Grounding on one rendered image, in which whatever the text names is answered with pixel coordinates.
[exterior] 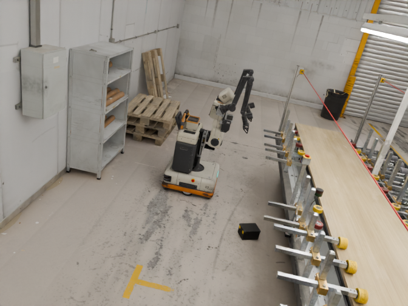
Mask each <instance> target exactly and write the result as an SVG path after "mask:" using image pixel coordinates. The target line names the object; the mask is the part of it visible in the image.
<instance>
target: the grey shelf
mask: <svg viewBox="0 0 408 306"><path fill-rule="evenodd" d="M90 49H94V50H96V51H97V52H93V51H89V50H90ZM133 55H134V47H129V46H124V45H120V44H115V43H111V42H105V41H100V42H95V43H92V44H86V45H83V46H78V47H74V48H70V61H69V107H68V130H67V171H66V172H68V173H69V172H70V170H69V167H70V168H75V169H79V170H83V171H87V172H93V173H96V174H97V180H100V179H101V171H102V169H103V168H104V167H105V165H106V164H107V163H109V162H110V161H111V160H112V159H113V158H114V157H115V156H116V155H117V154H118V153H119V152H120V151H121V154H124V143H125V136H126V124H127V117H128V105H129V93H130V86H131V74H132V62H133ZM130 56H131V59H130ZM109 61H111V62H112V67H110V68H109ZM129 62H130V65H129ZM108 69H109V74H108ZM128 75H129V78H128ZM107 87H110V88H111V89H112V90H114V89H116V88H118V89H119V90H120V92H121V91H123V92H124V97H122V98H120V99H119V100H117V101H115V102H114V103H112V104H110V105H108V106H107V107H106V95H107ZM102 91H103V96H102ZM101 101H102V105H101ZM125 107H126V110H125ZM124 114H125V117H124ZM105 115H106V116H107V118H108V117H110V116H111V115H114V116H115V120H114V121H113V122H111V123H110V124H109V125H108V126H106V127H105V128H104V121H105ZM100 119H101V124H100ZM123 127H124V130H123ZM70 131H71V134H70ZM122 139H123V142H122Z"/></svg>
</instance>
